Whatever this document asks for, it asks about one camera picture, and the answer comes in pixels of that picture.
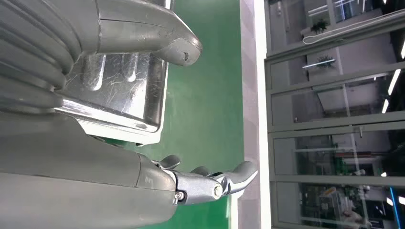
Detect white cable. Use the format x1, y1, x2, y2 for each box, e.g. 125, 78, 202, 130
302, 9, 405, 45

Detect grey framed glass partition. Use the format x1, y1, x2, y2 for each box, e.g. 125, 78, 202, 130
264, 0, 405, 229

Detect green potted plant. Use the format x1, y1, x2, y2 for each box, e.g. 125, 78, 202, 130
310, 19, 330, 35
316, 55, 336, 69

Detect scratched shiny metal plate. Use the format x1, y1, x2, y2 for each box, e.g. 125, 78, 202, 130
55, 52, 169, 146

